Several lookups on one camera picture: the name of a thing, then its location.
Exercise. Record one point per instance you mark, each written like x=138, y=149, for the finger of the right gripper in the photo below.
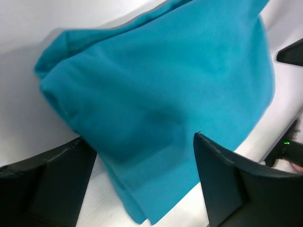
x=292, y=54

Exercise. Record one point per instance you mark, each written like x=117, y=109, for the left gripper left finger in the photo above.
x=46, y=190

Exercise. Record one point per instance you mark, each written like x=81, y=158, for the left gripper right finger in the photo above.
x=239, y=192

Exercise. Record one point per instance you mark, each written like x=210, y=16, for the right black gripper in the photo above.
x=287, y=148

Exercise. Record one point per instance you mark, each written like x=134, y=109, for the dark teal t shirt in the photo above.
x=138, y=93

